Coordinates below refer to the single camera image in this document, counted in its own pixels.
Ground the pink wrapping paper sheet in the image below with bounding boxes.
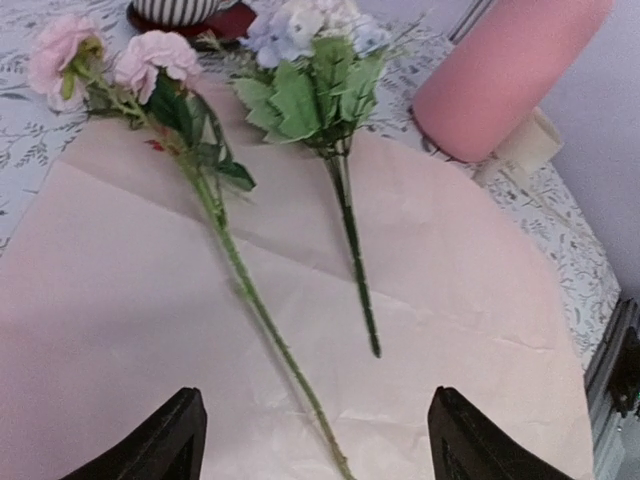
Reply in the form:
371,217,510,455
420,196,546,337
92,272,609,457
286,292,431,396
1,86,592,479

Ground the striped grey ceramic cup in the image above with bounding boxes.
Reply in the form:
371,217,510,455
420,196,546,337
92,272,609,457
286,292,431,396
132,0,220,27

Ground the tall pink vase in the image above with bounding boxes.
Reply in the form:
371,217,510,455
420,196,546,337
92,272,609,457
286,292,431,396
411,0,613,163

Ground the floral patterned table mat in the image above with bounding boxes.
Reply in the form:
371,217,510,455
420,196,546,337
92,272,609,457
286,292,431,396
0,0,624,359

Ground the pale pink flower stem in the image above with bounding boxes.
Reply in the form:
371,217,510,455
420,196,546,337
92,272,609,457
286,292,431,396
27,14,354,479

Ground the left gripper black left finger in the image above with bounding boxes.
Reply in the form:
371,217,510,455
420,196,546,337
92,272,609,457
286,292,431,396
63,387,207,480

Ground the right aluminium frame post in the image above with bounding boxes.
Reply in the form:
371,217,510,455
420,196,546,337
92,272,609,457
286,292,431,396
447,0,493,44

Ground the dark red small object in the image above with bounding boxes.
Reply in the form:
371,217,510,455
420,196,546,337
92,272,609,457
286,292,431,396
126,2,256,42

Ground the white blue hydrangea stem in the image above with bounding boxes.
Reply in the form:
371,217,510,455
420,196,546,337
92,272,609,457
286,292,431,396
231,1,401,357

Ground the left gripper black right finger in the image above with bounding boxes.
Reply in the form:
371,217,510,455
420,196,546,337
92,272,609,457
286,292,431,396
427,386,571,480

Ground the cream ceramic mug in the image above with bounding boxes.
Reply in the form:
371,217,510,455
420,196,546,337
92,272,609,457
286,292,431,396
495,107,564,175

